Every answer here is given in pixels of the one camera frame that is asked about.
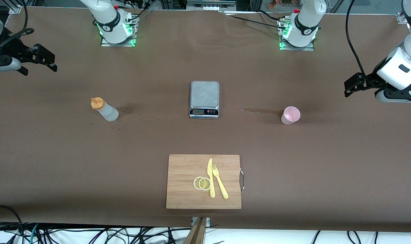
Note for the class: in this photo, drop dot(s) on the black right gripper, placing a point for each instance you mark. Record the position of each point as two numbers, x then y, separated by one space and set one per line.
21 51

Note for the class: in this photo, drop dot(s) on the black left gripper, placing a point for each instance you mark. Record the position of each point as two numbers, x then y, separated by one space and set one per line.
368 80

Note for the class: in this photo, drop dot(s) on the pink plastic cup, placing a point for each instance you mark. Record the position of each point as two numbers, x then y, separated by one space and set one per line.
290 116

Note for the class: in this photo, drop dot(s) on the translucent sauce bottle orange cap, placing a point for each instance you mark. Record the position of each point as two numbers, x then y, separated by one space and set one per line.
107 111

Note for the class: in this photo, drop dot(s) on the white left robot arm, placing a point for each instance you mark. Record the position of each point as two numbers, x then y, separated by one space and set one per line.
305 23

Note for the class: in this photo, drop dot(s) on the brown paper table cover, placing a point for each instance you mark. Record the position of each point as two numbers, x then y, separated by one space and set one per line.
56 152

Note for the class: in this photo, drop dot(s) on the silver digital kitchen scale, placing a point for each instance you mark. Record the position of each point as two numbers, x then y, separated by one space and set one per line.
204 95

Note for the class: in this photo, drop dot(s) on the white power strip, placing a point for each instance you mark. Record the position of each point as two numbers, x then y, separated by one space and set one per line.
210 5

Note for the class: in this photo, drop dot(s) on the yellow plastic fork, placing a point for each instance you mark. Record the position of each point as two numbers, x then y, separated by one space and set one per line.
220 184

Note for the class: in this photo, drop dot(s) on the yellow plastic knife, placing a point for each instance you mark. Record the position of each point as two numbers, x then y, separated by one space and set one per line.
211 186

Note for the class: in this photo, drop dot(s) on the lemon slice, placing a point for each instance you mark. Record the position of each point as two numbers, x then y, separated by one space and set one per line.
204 184
195 183

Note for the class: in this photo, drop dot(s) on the wooden cutting board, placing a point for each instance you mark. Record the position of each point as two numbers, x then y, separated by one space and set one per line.
181 183

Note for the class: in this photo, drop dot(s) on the wooden strip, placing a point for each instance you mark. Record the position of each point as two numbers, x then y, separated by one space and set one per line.
197 234

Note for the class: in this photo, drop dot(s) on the aluminium frame profile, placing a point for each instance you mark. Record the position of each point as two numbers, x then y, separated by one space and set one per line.
402 17
15 9

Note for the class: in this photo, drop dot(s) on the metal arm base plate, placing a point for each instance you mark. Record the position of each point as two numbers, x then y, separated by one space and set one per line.
310 48
105 44

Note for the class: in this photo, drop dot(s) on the small metal bracket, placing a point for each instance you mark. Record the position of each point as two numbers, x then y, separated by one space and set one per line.
208 221

